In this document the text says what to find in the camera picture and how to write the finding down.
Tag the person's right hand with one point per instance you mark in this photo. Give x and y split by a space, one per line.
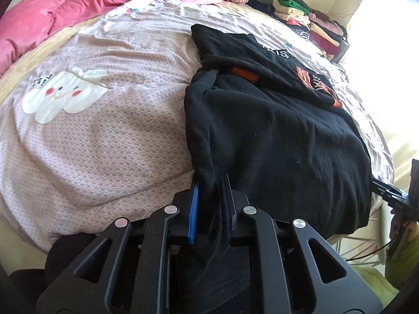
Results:
398 222

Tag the stack of folded clothes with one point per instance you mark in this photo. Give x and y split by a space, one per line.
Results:
326 34

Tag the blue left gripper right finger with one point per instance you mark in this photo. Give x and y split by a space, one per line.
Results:
228 205

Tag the black long-sleeve shirt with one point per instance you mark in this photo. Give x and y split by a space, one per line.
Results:
281 135

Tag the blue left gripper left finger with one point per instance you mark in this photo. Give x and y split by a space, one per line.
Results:
192 222

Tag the lilac patterned bed sheet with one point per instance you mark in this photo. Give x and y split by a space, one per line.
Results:
95 127

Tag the green clothing of person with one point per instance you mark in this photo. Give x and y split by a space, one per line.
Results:
397 269

